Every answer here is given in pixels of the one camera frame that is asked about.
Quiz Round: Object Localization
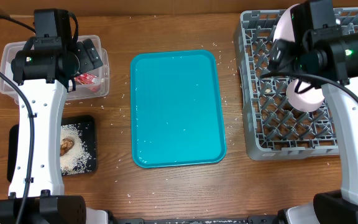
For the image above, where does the red snack wrapper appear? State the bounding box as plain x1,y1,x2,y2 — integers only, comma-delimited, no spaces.
75,73,98,85

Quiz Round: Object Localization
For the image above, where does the large white plate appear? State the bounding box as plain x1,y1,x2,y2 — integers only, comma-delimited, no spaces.
273,4,297,42

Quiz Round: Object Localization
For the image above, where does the pink white bowl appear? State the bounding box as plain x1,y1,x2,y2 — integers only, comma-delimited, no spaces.
286,79,324,112

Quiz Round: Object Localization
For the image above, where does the brown nut cluster snack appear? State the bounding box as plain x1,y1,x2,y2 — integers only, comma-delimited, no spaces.
60,138,75,156

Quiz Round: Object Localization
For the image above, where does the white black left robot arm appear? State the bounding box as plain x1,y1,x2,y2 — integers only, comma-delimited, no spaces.
0,37,113,223

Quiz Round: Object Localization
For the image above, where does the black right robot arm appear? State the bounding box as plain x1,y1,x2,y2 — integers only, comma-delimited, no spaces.
268,27,358,223

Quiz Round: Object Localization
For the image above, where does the grey dishwasher rack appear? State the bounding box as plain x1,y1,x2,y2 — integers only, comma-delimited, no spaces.
234,7,358,161

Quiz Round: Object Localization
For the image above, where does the black plastic tray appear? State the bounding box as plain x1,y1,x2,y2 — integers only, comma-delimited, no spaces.
6,114,99,184

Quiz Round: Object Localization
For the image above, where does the clear plastic bin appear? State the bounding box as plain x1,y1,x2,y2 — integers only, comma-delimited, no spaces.
0,35,109,101

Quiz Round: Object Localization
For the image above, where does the teal serving tray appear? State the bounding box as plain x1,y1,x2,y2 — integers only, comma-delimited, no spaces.
130,50,227,169

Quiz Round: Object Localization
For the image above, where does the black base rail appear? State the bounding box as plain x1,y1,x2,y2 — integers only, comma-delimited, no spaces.
108,215,277,224

